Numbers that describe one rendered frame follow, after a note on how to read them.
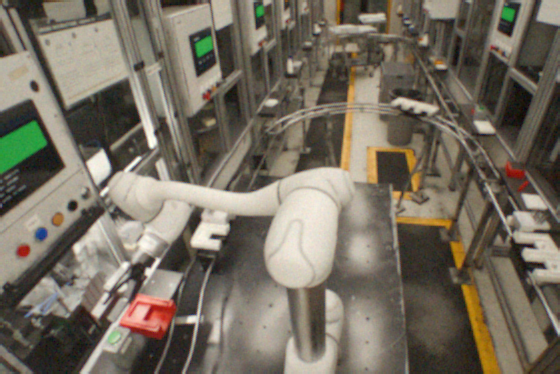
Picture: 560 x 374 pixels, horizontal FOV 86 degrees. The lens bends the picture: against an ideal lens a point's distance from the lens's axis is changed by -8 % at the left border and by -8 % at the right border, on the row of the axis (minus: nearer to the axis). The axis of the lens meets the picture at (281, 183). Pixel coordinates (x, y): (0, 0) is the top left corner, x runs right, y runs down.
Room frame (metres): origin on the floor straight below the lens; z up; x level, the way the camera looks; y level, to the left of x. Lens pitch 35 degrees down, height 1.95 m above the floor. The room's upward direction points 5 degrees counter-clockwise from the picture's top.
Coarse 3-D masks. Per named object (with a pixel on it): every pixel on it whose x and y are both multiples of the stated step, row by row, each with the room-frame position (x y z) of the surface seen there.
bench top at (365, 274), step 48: (384, 192) 1.60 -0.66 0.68; (240, 240) 1.28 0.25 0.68; (336, 240) 1.22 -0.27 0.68; (384, 240) 1.19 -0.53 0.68; (192, 288) 0.98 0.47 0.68; (240, 288) 0.96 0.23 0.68; (336, 288) 0.91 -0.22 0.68; (384, 288) 0.89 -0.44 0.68; (192, 336) 0.72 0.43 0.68; (240, 336) 0.71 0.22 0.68; (288, 336) 0.70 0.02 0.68; (384, 336) 0.66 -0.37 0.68
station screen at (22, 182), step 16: (32, 112) 0.72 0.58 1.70; (0, 128) 0.64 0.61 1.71; (16, 128) 0.67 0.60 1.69; (48, 144) 0.72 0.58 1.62; (32, 160) 0.66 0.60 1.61; (48, 160) 0.70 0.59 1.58; (0, 176) 0.58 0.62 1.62; (16, 176) 0.61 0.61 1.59; (32, 176) 0.64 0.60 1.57; (0, 192) 0.56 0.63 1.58; (16, 192) 0.59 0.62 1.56; (0, 208) 0.54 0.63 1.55
